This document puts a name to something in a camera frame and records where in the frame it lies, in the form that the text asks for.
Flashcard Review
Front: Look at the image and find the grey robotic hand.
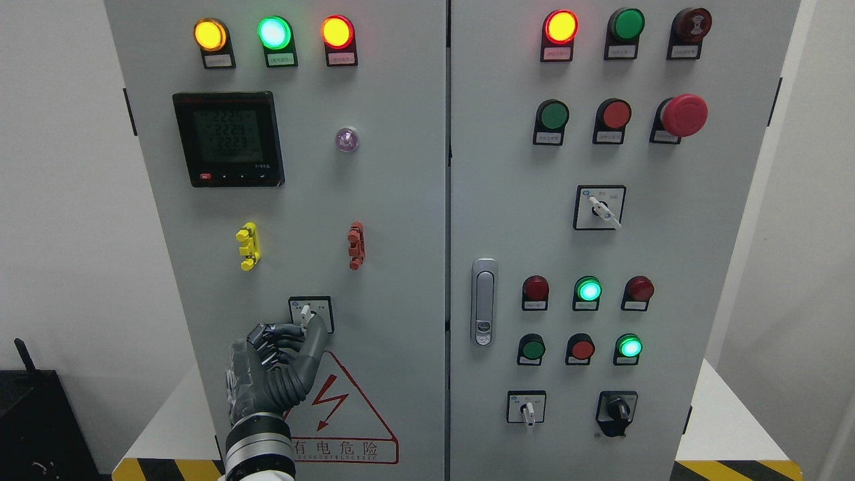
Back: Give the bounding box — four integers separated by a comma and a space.
226, 310, 329, 426

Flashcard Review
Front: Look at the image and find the white rotary light switch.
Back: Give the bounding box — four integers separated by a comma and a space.
288, 296, 335, 334

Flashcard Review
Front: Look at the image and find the yellow indicator light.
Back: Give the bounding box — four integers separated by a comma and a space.
193, 17, 236, 69

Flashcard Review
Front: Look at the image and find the red electric hazard warning sticker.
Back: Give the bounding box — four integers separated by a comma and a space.
284, 352, 399, 465

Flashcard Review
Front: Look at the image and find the yellow terminal connector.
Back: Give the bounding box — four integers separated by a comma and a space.
235, 222, 261, 271

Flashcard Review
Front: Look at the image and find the red terminal connector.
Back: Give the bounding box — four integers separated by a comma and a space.
346, 222, 366, 271

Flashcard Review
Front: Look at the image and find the grey left cabinet door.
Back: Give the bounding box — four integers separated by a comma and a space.
105, 1, 446, 480

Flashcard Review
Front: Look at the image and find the grey cabinet door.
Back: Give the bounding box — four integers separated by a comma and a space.
449, 1, 800, 480
105, 1, 446, 480

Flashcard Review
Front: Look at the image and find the black digital power meter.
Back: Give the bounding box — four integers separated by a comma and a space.
173, 91, 286, 188

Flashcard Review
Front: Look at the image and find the black box with antenna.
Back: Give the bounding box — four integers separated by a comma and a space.
1, 338, 102, 480

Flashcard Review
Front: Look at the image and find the clear white indicator lamp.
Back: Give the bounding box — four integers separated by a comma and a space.
334, 127, 359, 153

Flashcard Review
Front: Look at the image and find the dark red indicator light left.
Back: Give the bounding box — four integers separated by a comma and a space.
521, 276, 550, 311

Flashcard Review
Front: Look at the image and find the dark red indicator light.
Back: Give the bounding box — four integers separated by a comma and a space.
521, 276, 550, 311
621, 276, 655, 313

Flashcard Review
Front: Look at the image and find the red push button lower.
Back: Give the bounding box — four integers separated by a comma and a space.
564, 333, 596, 366

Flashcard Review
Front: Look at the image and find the green lit indicator light middle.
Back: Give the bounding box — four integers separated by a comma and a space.
572, 276, 602, 311

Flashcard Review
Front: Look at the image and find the green indicator light top left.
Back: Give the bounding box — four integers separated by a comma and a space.
256, 15, 299, 68

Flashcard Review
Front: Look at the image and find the red indicator light top left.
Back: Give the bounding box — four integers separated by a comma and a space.
321, 13, 358, 67

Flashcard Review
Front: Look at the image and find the green lit push button lower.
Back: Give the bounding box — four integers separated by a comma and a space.
612, 333, 643, 366

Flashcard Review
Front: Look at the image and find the dark red indicator light right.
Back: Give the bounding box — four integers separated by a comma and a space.
621, 276, 655, 313

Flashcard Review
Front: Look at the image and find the green push button second row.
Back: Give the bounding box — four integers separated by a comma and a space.
532, 100, 569, 146

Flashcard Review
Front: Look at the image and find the grey right cabinet door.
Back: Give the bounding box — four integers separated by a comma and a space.
449, 1, 800, 480

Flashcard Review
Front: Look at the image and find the red push button second row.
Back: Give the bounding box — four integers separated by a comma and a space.
592, 98, 632, 145

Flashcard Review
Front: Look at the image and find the red lit indicator right door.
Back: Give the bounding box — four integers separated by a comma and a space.
540, 9, 579, 63

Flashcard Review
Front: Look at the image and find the red emergency stop mushroom button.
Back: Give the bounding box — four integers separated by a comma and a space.
649, 94, 709, 145

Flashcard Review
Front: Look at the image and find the green push button top right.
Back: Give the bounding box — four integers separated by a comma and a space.
604, 8, 645, 61

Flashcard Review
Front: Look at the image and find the dark red buzzer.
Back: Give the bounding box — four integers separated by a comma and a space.
667, 8, 713, 60

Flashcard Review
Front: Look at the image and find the silver door lock handle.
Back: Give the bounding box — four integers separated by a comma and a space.
470, 258, 498, 346

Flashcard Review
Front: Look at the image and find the white rotary selector switch lower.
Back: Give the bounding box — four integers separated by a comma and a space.
505, 389, 546, 428

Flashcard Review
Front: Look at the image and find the white rotary selector switch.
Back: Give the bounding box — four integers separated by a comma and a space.
505, 389, 546, 428
573, 184, 627, 230

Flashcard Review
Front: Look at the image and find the black rotary knob switch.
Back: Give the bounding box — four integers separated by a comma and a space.
595, 390, 638, 438

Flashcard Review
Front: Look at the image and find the white rotary selector switch upper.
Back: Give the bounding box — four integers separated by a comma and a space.
573, 184, 627, 230

